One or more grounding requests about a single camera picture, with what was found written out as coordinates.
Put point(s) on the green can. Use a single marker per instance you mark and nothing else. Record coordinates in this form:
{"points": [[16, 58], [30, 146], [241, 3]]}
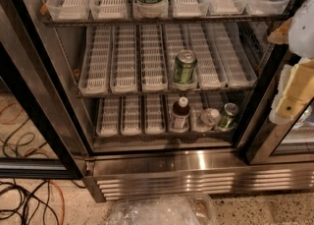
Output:
{"points": [[228, 115], [185, 63]]}

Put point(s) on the clear plastic bag container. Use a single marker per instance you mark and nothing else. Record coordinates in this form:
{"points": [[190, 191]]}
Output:
{"points": [[189, 209]]}

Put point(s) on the middle wire shelf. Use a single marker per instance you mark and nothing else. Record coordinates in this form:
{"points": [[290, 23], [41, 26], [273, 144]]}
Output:
{"points": [[169, 91]]}

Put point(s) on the bottom wire shelf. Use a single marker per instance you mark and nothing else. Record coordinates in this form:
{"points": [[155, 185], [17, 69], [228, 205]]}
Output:
{"points": [[169, 135]]}

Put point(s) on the top wire shelf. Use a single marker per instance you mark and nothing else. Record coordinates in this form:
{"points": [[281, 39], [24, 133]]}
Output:
{"points": [[166, 21]]}

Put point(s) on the clear water bottle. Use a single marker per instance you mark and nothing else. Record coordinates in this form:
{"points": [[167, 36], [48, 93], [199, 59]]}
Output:
{"points": [[208, 118]]}

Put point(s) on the wire shelf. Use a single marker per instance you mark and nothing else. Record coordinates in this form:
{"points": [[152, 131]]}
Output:
{"points": [[169, 91], [166, 21], [169, 135]]}

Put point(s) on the right glass fridge door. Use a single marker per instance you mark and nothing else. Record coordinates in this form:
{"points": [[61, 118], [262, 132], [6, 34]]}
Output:
{"points": [[282, 141]]}

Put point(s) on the open glass fridge door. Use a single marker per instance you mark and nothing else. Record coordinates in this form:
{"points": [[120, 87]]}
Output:
{"points": [[34, 68]]}

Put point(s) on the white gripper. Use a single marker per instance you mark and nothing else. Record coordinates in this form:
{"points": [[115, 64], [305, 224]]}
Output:
{"points": [[303, 33]]}

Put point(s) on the brown bottle with white cap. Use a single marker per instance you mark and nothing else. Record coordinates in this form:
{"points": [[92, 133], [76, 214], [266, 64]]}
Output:
{"points": [[180, 113]]}

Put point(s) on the stainless steel display fridge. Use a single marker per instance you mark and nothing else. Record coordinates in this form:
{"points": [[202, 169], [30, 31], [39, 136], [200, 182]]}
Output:
{"points": [[130, 168]]}

